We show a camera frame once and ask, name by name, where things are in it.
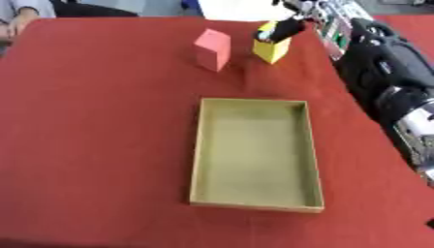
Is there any person's hand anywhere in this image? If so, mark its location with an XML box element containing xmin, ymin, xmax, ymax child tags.
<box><xmin>3</xmin><ymin>7</ymin><xmax>43</xmax><ymax>39</ymax></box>

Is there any black chair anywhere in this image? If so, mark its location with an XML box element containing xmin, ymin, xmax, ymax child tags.
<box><xmin>48</xmin><ymin>0</ymin><xmax>141</xmax><ymax>18</ymax></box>

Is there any yellow block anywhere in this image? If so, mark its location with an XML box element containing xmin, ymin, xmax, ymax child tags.
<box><xmin>251</xmin><ymin>20</ymin><xmax>294</xmax><ymax>65</ymax></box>

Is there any pink block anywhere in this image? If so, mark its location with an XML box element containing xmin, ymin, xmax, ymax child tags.
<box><xmin>193</xmin><ymin>28</ymin><xmax>233</xmax><ymax>73</ymax></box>

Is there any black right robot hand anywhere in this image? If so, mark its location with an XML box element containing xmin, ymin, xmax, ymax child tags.
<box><xmin>254</xmin><ymin>15</ymin><xmax>309</xmax><ymax>45</ymax></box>

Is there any white board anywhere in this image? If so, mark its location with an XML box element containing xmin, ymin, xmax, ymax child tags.
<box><xmin>195</xmin><ymin>0</ymin><xmax>298</xmax><ymax>23</ymax></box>

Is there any tan cardboard box green inside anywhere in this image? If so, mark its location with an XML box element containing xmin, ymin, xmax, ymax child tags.
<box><xmin>188</xmin><ymin>97</ymin><xmax>326</xmax><ymax>214</ymax></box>

